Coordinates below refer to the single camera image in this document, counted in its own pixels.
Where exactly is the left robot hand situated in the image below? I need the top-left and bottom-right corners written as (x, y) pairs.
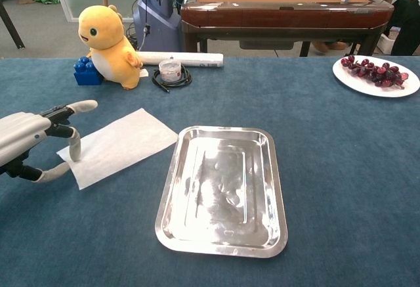
top-left (0, 99), bottom-right (98, 184)

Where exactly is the white paper napkin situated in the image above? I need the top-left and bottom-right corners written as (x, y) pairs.
top-left (56, 108), bottom-right (180, 190)

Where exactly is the white rectangular bar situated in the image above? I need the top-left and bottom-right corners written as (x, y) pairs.
top-left (136, 51), bottom-right (224, 68)

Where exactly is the silver metal tray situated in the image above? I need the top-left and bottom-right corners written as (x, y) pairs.
top-left (154, 125), bottom-right (289, 259)

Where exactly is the blue building block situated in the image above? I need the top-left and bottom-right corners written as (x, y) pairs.
top-left (73, 56), bottom-right (104, 87)

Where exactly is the black table leg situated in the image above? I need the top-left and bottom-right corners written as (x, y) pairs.
top-left (0, 0), bottom-right (26, 50)

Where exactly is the yellow plush dinosaur toy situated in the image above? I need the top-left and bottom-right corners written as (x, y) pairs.
top-left (77, 4), bottom-right (144, 90)

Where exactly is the small clear plastic jar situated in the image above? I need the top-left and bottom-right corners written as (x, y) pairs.
top-left (158, 59), bottom-right (182, 83)

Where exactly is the brown mahjong table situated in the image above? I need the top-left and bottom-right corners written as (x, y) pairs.
top-left (180, 0), bottom-right (394, 58)

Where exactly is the blue felt table cover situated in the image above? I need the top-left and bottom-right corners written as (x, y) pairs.
top-left (0, 56), bottom-right (420, 287)

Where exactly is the white round plate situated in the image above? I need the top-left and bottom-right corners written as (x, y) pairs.
top-left (332, 55), bottom-right (420, 98)

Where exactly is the red grape bunch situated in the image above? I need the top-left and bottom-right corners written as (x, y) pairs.
top-left (340, 55), bottom-right (410, 90)

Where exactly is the seated person in black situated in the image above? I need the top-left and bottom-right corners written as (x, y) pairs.
top-left (390, 0), bottom-right (420, 56)

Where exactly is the black coiled cable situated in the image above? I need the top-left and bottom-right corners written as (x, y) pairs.
top-left (151, 65), bottom-right (193, 93)

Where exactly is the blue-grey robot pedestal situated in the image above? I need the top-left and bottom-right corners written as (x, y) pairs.
top-left (133, 0), bottom-right (184, 53)

